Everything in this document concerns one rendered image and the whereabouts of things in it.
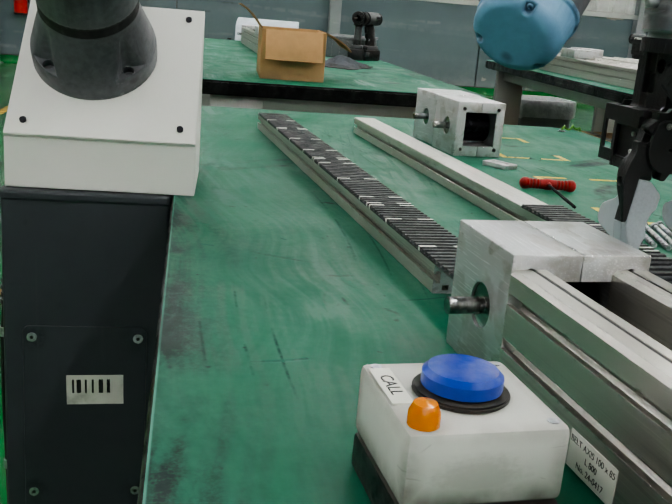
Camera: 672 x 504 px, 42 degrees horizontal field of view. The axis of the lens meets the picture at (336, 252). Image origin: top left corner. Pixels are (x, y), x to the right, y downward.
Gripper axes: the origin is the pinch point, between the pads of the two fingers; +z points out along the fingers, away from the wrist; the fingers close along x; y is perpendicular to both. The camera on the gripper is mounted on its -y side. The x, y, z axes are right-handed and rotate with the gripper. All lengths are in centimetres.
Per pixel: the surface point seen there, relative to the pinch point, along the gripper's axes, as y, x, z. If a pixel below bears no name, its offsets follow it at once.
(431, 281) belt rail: 2.0, 21.0, 2.2
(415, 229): 10.5, 19.8, -0.3
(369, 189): 28.4, 19.3, -0.4
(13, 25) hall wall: 1103, 165, 33
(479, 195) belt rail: 37.4, 1.5, 1.9
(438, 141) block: 82, -9, 2
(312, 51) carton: 201, -11, -7
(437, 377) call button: -31.2, 33.4, -4.0
